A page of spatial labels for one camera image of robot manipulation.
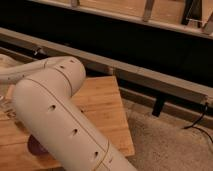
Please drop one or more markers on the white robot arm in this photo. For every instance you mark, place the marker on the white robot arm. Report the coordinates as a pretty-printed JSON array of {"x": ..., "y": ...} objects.
[{"x": 41, "y": 100}]

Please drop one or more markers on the dark red round object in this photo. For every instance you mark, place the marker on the dark red round object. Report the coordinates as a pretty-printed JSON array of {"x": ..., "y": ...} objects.
[{"x": 35, "y": 147}]

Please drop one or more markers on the grey metal frame rail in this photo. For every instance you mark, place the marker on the grey metal frame rail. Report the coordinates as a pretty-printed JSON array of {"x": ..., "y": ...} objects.
[{"x": 164, "y": 83}]

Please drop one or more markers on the black rail bracket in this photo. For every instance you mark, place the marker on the black rail bracket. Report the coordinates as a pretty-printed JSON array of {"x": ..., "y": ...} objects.
[{"x": 158, "y": 106}]

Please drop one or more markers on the wooden upper shelf frame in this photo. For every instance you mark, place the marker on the wooden upper shelf frame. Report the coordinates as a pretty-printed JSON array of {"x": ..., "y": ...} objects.
[{"x": 164, "y": 14}]

